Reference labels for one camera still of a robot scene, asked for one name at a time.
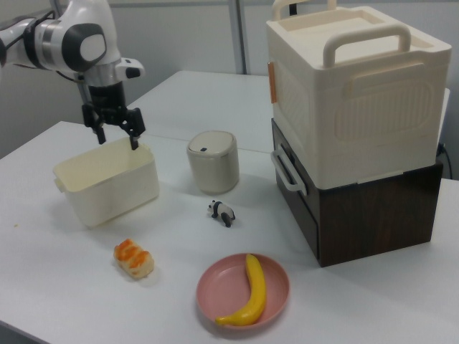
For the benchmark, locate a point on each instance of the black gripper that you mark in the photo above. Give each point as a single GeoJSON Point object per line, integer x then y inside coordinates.
{"type": "Point", "coordinates": [107, 100]}

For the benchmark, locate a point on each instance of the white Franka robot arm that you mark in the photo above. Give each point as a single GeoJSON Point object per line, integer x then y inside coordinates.
{"type": "Point", "coordinates": [61, 43]}

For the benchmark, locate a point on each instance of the cream open plastic box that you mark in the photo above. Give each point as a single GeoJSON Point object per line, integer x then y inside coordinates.
{"type": "Point", "coordinates": [114, 193]}

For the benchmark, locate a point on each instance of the orange storage box latch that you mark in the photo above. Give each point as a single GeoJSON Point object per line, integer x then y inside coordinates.
{"type": "Point", "coordinates": [272, 82]}

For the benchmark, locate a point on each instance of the large cream storage box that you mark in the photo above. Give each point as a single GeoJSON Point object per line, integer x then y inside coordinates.
{"type": "Point", "coordinates": [358, 114]}

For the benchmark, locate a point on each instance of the cream small lidded bin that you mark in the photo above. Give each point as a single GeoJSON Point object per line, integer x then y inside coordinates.
{"type": "Point", "coordinates": [215, 168]}

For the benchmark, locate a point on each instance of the toy bread with orange glaze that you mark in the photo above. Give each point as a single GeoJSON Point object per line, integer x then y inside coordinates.
{"type": "Point", "coordinates": [134, 259]}

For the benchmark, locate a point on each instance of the panda figurine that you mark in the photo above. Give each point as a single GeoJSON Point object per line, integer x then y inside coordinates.
{"type": "Point", "coordinates": [224, 211]}

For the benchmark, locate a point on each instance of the pink plate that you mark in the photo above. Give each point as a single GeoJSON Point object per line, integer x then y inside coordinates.
{"type": "Point", "coordinates": [222, 286]}

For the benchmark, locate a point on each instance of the yellow toy banana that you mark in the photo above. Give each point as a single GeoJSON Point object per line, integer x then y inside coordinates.
{"type": "Point", "coordinates": [256, 283]}

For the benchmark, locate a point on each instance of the dark wooden drawer cabinet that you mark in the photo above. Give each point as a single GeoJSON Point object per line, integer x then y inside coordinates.
{"type": "Point", "coordinates": [376, 222]}

